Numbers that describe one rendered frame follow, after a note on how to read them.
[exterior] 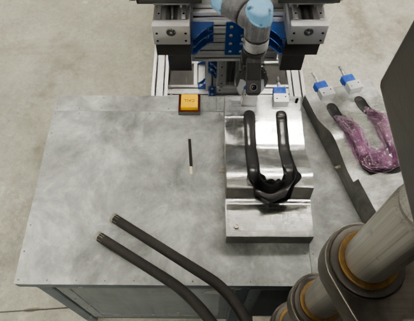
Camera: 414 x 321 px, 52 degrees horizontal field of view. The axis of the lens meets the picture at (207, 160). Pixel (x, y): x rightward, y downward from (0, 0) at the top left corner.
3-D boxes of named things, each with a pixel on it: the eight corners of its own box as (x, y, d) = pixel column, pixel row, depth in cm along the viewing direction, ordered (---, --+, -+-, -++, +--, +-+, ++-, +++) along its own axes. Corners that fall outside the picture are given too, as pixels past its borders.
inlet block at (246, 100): (240, 78, 152) (241, 67, 148) (253, 78, 152) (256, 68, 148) (241, 107, 146) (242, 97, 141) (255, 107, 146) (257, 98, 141)
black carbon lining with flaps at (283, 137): (241, 113, 146) (244, 96, 138) (288, 113, 146) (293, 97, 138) (245, 206, 129) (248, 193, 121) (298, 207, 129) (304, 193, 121)
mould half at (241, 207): (223, 111, 155) (225, 87, 143) (294, 111, 155) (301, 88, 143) (225, 242, 130) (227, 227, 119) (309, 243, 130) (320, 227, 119)
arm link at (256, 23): (256, -10, 116) (281, 4, 114) (252, 20, 126) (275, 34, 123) (237, 4, 114) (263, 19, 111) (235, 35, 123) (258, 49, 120)
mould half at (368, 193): (301, 104, 157) (307, 84, 147) (365, 88, 160) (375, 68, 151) (364, 226, 133) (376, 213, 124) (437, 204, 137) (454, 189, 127)
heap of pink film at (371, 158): (327, 117, 147) (333, 103, 140) (373, 105, 149) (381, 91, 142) (362, 181, 134) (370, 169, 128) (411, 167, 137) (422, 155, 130)
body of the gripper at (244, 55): (262, 62, 140) (266, 34, 129) (264, 82, 136) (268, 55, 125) (239, 62, 140) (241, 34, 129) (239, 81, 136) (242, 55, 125)
